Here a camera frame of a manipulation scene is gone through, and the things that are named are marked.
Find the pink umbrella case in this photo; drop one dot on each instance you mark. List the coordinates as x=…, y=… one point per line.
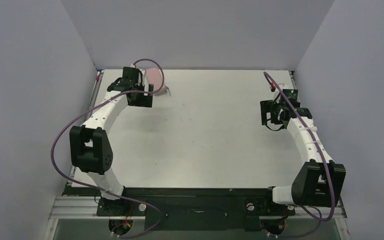
x=154, y=77

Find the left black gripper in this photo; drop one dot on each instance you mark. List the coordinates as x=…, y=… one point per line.
x=142, y=99

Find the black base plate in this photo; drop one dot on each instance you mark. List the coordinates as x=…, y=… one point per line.
x=190, y=209

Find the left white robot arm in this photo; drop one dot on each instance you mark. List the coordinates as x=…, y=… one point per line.
x=90, y=147

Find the aluminium frame rail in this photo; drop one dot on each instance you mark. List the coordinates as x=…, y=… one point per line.
x=85, y=207

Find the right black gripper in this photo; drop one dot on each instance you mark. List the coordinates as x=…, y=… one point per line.
x=266, y=112

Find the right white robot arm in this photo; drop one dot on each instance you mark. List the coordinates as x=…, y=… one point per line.
x=320, y=179

